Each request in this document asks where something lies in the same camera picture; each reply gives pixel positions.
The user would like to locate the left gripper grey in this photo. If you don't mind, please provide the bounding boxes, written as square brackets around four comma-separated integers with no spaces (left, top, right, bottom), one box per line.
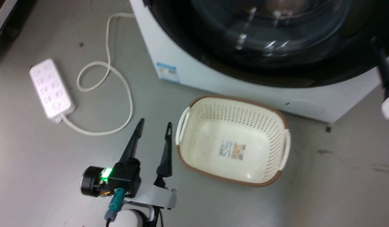
[80,118,178,210]

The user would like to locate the dark round glass washer door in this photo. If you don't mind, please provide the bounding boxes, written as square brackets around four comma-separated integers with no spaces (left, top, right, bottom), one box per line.
[143,0,389,89]

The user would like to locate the white front-load washing machine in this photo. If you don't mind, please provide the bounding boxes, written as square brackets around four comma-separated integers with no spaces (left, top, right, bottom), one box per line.
[129,0,389,124]

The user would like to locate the cream laundry basket brown rim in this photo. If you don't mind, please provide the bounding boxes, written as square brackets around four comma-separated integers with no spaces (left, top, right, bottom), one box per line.
[175,95,291,188]

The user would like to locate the blue energy label sticker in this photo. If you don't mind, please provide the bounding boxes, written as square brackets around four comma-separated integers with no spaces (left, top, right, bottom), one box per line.
[156,62,180,84]

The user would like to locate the printed product label sticker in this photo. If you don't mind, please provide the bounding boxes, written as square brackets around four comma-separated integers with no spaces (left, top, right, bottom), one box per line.
[218,140,247,160]

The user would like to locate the white power strip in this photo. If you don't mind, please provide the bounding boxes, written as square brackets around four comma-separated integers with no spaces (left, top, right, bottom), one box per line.
[29,58,76,123]

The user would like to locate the dark furniture with grey edge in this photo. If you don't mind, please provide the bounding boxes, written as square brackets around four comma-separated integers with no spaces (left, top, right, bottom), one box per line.
[0,0,37,60]

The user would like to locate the white power strip cable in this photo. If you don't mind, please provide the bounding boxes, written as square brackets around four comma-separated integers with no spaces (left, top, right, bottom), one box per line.
[62,13,135,136]

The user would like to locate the teal plug camera cable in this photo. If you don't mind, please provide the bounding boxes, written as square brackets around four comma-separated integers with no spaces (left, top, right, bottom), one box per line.
[104,188,126,227]

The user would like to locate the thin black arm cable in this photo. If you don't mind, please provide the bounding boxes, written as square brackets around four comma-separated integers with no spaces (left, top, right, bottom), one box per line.
[148,205,164,227]

